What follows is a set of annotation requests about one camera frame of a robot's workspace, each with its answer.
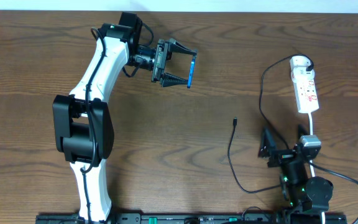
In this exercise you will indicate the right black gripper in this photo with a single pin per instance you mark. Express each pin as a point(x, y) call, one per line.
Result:
point(282, 157)

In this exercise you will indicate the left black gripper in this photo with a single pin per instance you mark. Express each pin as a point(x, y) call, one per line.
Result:
point(160, 61)

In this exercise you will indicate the blue Galaxy smartphone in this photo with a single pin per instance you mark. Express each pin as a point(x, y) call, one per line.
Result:
point(191, 72)

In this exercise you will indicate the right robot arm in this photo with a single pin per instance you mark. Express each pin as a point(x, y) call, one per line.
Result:
point(308, 196)

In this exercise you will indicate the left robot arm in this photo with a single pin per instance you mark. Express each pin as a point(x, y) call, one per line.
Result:
point(83, 128)

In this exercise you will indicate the white USB charger plug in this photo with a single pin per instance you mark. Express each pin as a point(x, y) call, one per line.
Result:
point(301, 61)

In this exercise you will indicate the white power strip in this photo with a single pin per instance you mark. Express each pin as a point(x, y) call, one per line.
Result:
point(305, 90)

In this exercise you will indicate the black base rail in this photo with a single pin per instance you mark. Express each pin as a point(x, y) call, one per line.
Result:
point(136, 218)

